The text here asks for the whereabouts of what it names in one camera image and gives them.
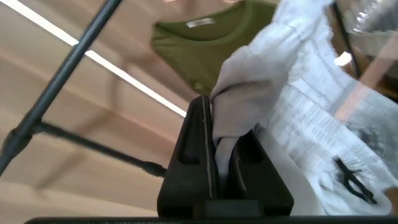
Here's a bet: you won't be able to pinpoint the green printed T-shirt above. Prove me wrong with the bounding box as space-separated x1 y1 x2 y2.
150 0 278 96

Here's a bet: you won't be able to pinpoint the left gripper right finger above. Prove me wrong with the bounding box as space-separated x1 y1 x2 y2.
228 129 295 218

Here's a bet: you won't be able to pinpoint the pale grey shorts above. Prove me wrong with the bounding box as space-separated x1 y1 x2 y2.
210 0 398 217

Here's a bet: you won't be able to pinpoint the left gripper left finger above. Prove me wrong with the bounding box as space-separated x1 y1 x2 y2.
157 95 218 218

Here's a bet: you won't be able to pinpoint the white laundry basket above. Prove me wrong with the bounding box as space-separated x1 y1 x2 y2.
343 0 398 58

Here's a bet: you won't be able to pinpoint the black clothes rack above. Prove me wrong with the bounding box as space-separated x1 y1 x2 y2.
0 0 168 179

